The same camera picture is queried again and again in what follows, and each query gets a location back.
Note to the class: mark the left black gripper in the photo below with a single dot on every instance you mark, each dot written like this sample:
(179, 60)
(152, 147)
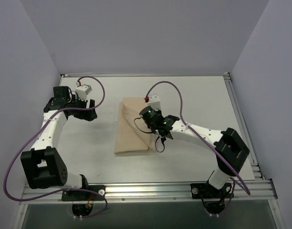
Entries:
(86, 110)

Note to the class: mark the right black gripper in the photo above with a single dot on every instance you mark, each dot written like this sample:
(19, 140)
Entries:
(147, 113)

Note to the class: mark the beige cloth wrap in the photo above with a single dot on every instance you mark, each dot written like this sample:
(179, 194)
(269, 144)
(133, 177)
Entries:
(132, 134)

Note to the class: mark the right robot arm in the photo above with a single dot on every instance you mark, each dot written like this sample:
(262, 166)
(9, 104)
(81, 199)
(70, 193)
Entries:
(230, 150)

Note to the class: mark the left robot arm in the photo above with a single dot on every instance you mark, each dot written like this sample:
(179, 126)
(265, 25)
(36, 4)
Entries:
(42, 164)

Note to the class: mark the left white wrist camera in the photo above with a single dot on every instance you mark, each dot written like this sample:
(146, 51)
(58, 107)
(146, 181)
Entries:
(82, 91)

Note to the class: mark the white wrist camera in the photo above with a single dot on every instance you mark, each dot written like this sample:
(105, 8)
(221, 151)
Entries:
(82, 91)
(153, 101)

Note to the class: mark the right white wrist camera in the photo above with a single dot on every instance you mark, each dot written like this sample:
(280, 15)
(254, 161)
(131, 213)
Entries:
(153, 101)

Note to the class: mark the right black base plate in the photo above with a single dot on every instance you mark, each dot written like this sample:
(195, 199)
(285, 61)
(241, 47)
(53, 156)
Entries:
(207, 191)

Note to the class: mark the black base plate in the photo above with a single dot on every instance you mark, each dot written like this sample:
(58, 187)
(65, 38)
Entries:
(207, 191)
(97, 194)

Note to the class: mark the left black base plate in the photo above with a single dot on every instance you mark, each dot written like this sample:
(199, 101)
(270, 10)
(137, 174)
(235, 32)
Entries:
(97, 194)

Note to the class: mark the aluminium frame rail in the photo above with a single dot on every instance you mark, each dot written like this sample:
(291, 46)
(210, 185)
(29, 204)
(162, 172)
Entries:
(179, 192)

